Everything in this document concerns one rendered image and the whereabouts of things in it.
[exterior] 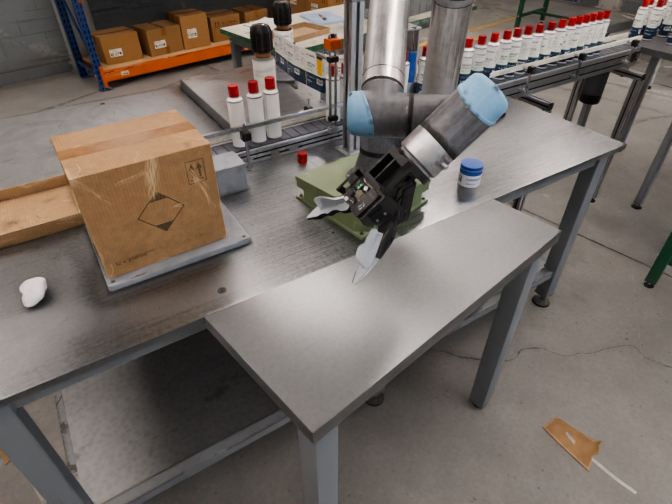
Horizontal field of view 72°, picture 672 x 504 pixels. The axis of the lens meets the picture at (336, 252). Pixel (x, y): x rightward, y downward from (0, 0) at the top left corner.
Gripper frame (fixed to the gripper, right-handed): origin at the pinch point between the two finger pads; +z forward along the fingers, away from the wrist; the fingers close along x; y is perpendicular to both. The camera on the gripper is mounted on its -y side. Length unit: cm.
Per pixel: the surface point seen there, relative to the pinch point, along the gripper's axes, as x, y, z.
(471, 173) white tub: -25, -71, -29
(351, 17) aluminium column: -74, -40, -34
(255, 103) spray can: -80, -40, 4
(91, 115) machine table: -143, -37, 62
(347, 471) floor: 21, -86, 67
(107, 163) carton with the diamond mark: -47, 10, 26
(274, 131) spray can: -77, -52, 8
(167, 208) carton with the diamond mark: -40.8, -5.1, 28.2
